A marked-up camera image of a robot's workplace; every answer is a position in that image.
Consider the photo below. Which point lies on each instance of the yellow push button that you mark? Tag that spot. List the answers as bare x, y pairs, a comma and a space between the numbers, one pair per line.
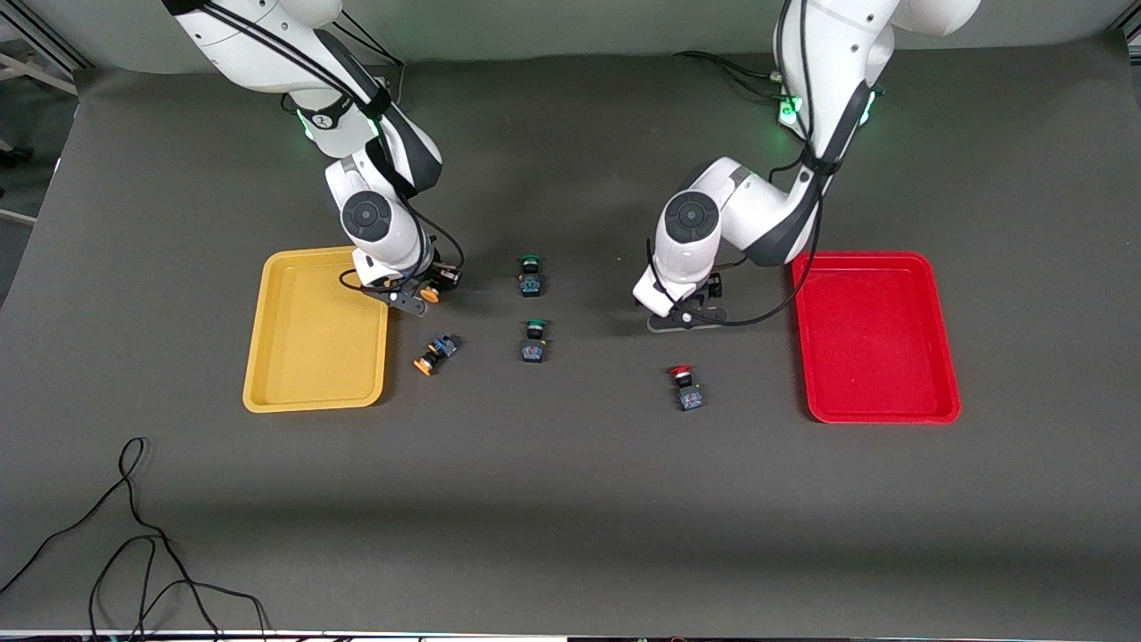
437, 350
430, 292

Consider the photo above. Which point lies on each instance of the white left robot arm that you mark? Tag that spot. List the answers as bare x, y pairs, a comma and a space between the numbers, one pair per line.
838, 53

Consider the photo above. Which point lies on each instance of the green push button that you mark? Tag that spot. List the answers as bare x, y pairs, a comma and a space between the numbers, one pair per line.
534, 343
531, 276

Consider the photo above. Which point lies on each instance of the yellow plastic tray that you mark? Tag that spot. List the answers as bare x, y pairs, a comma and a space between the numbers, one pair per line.
312, 348

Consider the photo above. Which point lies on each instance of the red plastic tray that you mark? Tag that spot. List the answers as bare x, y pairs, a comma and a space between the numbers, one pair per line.
878, 339

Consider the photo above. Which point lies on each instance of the dark grey table mat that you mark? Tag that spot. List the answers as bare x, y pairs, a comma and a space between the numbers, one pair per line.
570, 499

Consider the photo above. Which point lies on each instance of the aluminium frame rails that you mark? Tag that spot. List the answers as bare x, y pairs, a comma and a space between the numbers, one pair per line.
45, 40

